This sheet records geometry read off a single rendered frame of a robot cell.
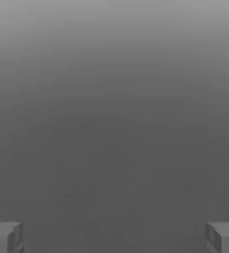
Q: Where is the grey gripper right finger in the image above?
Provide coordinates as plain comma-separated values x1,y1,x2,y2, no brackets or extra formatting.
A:
204,221,229,253

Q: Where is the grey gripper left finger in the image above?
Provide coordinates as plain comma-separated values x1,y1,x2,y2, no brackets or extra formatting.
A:
0,221,25,253

